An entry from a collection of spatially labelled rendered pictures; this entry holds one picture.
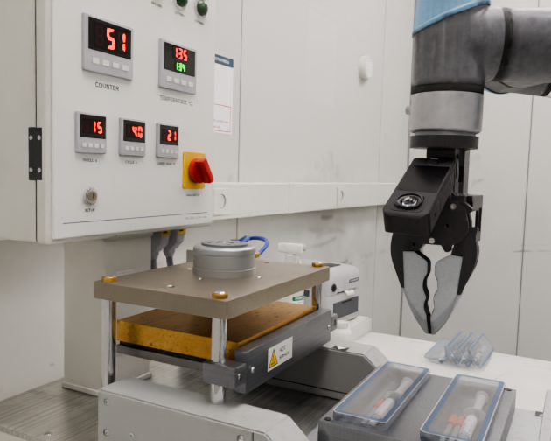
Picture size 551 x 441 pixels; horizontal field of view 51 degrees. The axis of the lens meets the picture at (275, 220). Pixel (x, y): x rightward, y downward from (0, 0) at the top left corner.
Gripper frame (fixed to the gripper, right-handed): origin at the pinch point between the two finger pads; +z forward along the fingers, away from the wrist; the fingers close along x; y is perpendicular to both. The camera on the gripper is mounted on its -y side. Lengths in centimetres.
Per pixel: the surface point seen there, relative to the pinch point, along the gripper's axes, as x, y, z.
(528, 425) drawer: -9.9, 6.3, 11.2
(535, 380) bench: -4, 92, 34
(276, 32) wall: 78, 103, -59
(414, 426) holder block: -0.7, -6.6, 8.7
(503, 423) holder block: -8.1, -1.1, 8.7
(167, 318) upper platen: 29.6, -7.4, 2.4
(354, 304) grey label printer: 48, 103, 24
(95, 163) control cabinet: 38.5, -10.5, -16.1
